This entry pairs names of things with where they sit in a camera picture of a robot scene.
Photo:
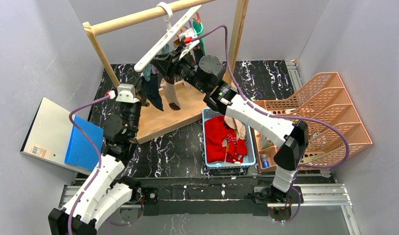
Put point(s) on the beige brown sock left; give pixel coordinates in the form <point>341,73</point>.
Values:
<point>170,95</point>

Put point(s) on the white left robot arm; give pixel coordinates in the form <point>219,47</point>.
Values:
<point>99,197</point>

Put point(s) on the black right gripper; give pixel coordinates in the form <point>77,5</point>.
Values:
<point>173,61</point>

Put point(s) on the wooden drying rack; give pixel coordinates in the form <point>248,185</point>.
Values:
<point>153,122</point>

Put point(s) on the beige brown sock right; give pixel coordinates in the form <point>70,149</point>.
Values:
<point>177,43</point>

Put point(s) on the coral clothespin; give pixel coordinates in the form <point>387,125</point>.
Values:
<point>197,18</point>

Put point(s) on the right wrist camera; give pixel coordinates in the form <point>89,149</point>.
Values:
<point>187,42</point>

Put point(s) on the grey metal rail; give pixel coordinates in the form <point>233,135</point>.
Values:
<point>292,68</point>

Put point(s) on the peach plastic desk organizer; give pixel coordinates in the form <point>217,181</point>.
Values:
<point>325,98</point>

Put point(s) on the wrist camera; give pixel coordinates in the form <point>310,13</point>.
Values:
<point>125,93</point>
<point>187,42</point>

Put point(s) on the teal clothespin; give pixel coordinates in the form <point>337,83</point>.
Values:
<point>147,72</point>
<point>165,49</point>

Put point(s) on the blue capped bottle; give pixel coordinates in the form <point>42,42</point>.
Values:
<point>265,163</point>

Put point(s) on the mint green patterned sock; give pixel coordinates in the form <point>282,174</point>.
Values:
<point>199,30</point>

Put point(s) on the white cardboard box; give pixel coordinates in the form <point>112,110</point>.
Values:
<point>264,142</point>

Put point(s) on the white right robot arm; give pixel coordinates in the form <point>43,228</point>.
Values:
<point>290,138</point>

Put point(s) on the teal clothespin far left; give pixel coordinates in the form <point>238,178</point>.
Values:
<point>147,72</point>

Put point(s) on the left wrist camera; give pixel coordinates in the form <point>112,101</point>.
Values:
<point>125,93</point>

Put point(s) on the white plastic clip hanger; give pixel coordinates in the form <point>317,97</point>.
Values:
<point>172,30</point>

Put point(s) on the beige brown sock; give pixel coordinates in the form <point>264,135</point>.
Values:
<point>177,43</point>
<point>170,95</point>

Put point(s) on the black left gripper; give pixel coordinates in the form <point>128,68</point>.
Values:
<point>140,92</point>

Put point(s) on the red sock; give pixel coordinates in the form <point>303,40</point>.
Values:
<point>215,132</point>

